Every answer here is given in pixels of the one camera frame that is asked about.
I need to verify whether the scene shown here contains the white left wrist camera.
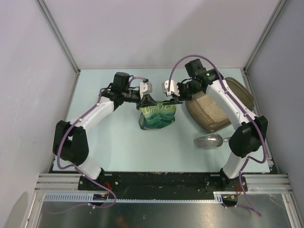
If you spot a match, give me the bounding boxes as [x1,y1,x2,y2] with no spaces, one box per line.
[140,81,152,95]

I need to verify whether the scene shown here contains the black bag clip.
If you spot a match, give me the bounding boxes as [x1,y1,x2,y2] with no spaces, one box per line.
[162,99,183,105]

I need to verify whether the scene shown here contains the white slotted cable duct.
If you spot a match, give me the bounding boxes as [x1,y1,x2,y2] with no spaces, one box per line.
[44,192,222,203]

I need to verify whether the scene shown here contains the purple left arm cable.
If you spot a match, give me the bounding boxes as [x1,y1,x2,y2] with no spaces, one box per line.
[45,76,149,214]

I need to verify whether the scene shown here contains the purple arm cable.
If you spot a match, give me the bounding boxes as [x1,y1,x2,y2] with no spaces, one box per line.
[45,76,149,214]
[167,55,268,217]

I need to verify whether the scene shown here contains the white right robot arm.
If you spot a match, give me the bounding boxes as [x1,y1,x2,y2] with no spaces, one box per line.
[164,55,268,190]

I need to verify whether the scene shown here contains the beige cat litter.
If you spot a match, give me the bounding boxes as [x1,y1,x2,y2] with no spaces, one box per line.
[197,95,228,122]

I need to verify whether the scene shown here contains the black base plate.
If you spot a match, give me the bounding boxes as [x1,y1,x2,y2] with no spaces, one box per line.
[78,172,247,191]

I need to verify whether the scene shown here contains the green litter bag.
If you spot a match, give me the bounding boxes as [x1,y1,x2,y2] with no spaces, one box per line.
[139,103,177,130]

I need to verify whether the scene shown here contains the brown plastic litter box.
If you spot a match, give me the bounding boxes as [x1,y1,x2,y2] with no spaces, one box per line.
[185,77,254,133]

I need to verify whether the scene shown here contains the aluminium frame rail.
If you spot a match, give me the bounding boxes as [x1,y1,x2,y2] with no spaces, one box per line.
[35,173,80,192]

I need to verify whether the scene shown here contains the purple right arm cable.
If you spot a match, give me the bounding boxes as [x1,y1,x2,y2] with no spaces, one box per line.
[167,55,268,217]

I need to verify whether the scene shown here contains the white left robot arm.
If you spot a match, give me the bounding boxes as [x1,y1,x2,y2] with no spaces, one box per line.
[53,72,156,190]

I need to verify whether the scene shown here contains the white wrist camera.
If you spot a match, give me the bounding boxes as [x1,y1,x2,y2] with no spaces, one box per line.
[161,80,180,97]
[140,81,152,95]

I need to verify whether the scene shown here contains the metal scoop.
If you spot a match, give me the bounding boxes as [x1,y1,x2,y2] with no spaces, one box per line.
[194,133,231,149]

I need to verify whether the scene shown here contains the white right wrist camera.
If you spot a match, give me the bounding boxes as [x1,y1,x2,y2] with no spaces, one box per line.
[161,80,180,97]

